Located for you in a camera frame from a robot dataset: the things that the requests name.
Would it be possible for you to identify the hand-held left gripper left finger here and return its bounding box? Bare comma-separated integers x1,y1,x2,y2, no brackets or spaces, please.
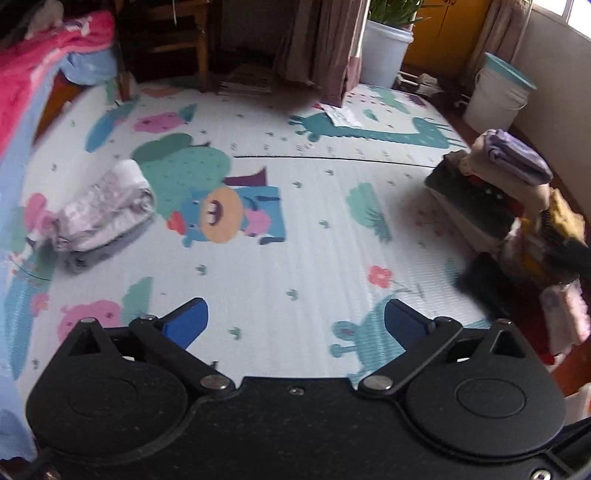
67,298,235,394

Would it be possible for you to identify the wooden chair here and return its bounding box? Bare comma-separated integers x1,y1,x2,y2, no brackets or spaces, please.
115,0,214,103

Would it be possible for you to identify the stack of folded clothes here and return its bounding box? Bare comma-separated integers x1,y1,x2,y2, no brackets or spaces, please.
424,128,591,366

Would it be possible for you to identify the green plant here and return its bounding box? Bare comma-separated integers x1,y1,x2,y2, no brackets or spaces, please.
368,0,432,32

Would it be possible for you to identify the cartoon animal play mat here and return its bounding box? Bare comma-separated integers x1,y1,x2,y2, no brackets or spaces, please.
0,83,513,407

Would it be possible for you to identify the orange wooden cabinet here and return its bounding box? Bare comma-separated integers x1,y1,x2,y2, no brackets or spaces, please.
401,0,494,80

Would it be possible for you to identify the pink blanket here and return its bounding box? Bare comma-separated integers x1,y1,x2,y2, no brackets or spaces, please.
0,9,116,155

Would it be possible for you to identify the white bucket with teal lid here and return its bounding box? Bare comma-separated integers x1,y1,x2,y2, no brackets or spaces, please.
462,52,537,133

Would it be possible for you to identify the stack of magazines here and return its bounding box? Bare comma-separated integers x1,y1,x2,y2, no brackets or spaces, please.
217,64,279,97

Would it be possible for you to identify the brown curtain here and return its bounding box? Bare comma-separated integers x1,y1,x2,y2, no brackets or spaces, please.
273,0,371,106

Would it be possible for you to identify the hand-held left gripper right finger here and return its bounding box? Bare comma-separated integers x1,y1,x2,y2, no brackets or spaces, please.
358,299,531,394

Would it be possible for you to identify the white paper sheet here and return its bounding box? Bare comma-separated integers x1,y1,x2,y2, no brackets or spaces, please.
322,104,366,128

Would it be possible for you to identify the folded white cloth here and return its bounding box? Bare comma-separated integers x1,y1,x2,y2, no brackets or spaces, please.
50,159,156,253

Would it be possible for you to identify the white plant pot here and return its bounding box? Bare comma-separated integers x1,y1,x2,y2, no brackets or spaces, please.
359,18,415,91

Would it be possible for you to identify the beige curtain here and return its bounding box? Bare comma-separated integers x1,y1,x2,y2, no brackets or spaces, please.
461,0,533,89

